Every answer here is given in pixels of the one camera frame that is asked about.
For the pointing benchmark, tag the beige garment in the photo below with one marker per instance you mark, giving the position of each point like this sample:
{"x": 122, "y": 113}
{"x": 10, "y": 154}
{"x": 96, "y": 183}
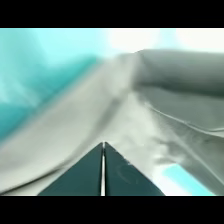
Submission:
{"x": 140, "y": 110}

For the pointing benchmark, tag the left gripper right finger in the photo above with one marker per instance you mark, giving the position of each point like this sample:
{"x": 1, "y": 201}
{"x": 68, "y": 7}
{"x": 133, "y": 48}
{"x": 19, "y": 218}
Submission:
{"x": 126, "y": 178}

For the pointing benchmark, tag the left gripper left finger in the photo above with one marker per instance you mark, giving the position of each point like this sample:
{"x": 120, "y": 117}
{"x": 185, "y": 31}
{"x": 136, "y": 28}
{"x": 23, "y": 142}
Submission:
{"x": 85, "y": 178}

